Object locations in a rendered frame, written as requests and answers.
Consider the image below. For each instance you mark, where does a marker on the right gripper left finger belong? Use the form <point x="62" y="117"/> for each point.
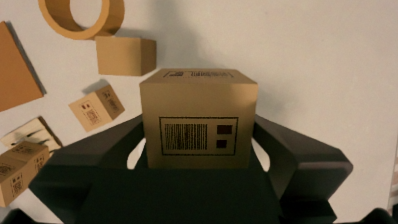
<point x="109" y="148"/>

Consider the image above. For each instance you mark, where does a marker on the small wooden pallet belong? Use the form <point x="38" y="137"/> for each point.
<point x="24" y="131"/>

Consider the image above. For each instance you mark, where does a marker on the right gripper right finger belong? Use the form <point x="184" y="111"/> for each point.
<point x="301" y="168"/>

